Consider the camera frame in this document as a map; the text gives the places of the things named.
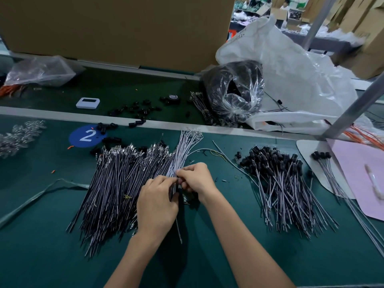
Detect person's left hand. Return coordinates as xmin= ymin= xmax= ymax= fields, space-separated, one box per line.
xmin=136 ymin=175 xmax=181 ymax=245

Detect person's right hand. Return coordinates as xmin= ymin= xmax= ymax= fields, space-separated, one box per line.
xmin=176 ymin=162 xmax=224 ymax=208

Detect pile of grey wires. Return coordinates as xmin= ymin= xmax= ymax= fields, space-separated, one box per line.
xmin=66 ymin=129 xmax=205 ymax=260

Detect pile of wires with black caps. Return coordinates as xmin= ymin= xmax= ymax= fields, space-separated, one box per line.
xmin=238 ymin=146 xmax=340 ymax=239

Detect black plastic caps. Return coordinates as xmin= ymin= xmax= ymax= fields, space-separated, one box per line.
xmin=90 ymin=93 xmax=200 ymax=155

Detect small bundle of capped wires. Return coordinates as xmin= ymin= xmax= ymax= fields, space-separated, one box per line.
xmin=311 ymin=151 xmax=384 ymax=258

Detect person's right forearm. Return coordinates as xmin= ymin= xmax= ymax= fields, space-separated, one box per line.
xmin=203 ymin=192 xmax=296 ymax=288

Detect person's left forearm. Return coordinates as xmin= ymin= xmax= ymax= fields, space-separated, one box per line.
xmin=105 ymin=232 xmax=166 ymax=288

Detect clear bag with black contents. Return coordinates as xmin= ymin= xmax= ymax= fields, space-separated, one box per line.
xmin=202 ymin=60 xmax=265 ymax=125

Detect blue round number sticker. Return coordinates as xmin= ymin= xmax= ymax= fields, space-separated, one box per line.
xmin=68 ymin=124 xmax=108 ymax=149

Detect clear plastic strip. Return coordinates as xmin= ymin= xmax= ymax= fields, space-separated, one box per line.
xmin=0 ymin=179 xmax=90 ymax=230

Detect small white timer device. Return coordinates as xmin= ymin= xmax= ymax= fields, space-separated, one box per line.
xmin=76 ymin=97 xmax=101 ymax=110

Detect large white plastic sack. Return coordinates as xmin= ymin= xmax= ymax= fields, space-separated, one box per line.
xmin=216 ymin=16 xmax=384 ymax=137

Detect pink paper sheet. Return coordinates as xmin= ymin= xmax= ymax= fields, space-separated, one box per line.
xmin=328 ymin=139 xmax=384 ymax=222

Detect brown cardboard panel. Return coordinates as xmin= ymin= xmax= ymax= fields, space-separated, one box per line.
xmin=0 ymin=0 xmax=236 ymax=74

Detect crumpled clear plastic bag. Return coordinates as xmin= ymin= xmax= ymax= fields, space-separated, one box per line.
xmin=4 ymin=55 xmax=85 ymax=88

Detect stack of cardboard boxes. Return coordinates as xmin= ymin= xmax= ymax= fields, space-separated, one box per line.
xmin=339 ymin=0 xmax=384 ymax=80

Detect grey metal frame post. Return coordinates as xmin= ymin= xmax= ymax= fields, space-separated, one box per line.
xmin=323 ymin=75 xmax=384 ymax=140
xmin=302 ymin=0 xmax=342 ymax=50

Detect orange wire bunch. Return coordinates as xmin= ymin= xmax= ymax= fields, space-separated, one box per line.
xmin=0 ymin=84 xmax=25 ymax=98

